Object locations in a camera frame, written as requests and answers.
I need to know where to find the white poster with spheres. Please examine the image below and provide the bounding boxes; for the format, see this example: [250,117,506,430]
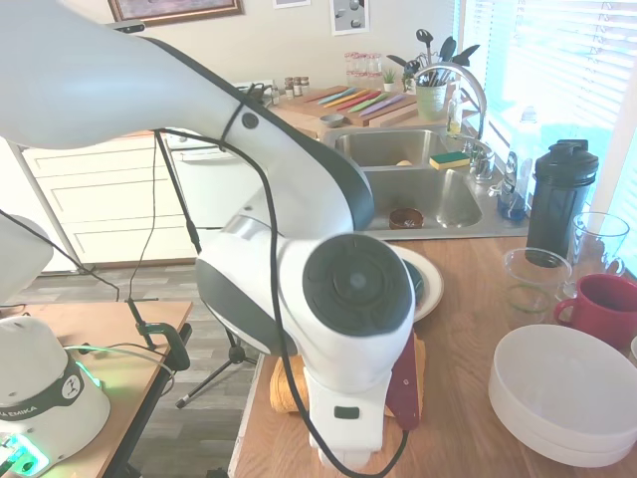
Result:
[330,0,371,38]

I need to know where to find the wooden cutting board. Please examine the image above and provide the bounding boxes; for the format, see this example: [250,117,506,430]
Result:
[276,85,420,129]

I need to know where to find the black spatula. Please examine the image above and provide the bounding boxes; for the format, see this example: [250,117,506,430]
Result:
[439,35,458,69]

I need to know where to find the green knife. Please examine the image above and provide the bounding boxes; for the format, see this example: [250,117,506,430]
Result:
[347,92,382,114]

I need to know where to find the yellow green sponge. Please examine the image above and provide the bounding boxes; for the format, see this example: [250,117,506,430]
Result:
[429,151,472,172]

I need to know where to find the small yellow soap bottle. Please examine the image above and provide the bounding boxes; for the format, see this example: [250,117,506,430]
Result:
[446,83,465,137]

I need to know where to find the white stove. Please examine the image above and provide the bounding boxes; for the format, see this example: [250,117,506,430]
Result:
[166,129,241,233]

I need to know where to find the white kitchen cabinets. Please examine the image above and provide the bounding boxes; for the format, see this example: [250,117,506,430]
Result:
[22,133,170,266]

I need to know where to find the tall clear drinking glass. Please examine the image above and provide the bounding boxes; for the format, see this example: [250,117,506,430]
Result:
[569,212,631,296]

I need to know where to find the red mug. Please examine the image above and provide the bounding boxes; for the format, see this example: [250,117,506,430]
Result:
[553,273,637,351]

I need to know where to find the yellow knife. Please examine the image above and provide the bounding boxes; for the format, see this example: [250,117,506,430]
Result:
[322,89,362,109]

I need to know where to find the chrome gooseneck faucet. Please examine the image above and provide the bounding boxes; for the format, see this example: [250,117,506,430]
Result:
[414,63,492,170]

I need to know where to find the large beige plate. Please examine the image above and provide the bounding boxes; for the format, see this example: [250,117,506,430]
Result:
[397,245,445,325]

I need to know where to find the stainless steel double sink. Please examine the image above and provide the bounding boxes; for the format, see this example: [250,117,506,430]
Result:
[318,124,531,244]

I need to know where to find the green utensil holder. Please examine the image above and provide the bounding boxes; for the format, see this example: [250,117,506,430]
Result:
[415,82,449,122]

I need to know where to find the black shaker bottle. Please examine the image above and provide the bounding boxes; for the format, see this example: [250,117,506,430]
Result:
[526,138,600,269]

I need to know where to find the white window blinds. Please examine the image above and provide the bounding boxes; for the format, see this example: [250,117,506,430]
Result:
[460,0,637,240]

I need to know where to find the purple knife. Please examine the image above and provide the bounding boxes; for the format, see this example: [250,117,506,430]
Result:
[362,94,400,119]

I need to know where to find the dark C clamp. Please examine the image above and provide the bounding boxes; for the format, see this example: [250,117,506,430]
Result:
[123,296,193,372]

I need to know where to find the black slotted spoon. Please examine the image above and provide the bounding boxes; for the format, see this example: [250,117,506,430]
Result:
[416,28,436,69]

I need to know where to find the maroon wrist camera mount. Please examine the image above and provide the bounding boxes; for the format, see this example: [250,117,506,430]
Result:
[385,338,423,432]

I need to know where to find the dark blue plate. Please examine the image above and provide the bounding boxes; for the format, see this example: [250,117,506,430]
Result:
[406,262,430,308]

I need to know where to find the black turner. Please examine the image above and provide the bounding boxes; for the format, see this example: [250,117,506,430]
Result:
[453,44,483,68]

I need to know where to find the clear glass bowl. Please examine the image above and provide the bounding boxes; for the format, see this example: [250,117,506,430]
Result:
[501,247,574,316]

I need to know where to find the brown framed picture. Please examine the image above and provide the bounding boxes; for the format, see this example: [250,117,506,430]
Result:
[106,0,247,29]

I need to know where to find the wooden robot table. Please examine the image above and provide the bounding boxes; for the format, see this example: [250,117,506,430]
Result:
[0,300,195,478]

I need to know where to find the clear Dawn soap bottle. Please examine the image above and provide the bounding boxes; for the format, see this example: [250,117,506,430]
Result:
[496,105,539,224]

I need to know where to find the brown bowl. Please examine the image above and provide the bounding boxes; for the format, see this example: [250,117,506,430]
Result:
[388,207,426,232]

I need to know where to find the white bowl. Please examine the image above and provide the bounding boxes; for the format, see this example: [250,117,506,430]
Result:
[490,397,637,470]
[487,324,637,452]

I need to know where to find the orange towel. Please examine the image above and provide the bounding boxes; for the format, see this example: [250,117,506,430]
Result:
[270,338,428,421]

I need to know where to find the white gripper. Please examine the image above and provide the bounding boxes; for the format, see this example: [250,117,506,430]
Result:
[303,365,400,470]

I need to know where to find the black tripod stand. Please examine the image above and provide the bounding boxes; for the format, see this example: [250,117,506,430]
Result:
[153,128,261,411]

